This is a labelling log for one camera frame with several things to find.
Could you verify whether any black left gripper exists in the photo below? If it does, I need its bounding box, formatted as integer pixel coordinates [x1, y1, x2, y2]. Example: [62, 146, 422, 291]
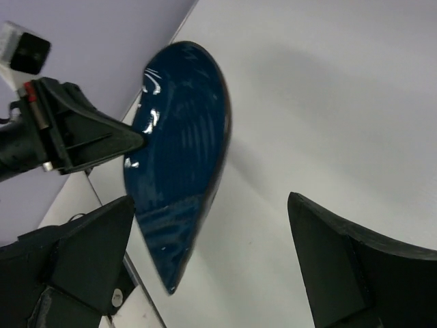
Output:
[1, 77, 147, 182]

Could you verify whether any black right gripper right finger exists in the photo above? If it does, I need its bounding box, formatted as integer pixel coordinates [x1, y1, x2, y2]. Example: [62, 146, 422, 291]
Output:
[287, 193, 436, 327]

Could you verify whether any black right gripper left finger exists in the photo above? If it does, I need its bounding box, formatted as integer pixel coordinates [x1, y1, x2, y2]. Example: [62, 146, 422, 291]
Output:
[1, 196, 135, 327]

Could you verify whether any dark blue leaf plate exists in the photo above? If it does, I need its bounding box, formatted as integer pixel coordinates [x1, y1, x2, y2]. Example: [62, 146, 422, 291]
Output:
[124, 41, 232, 294]

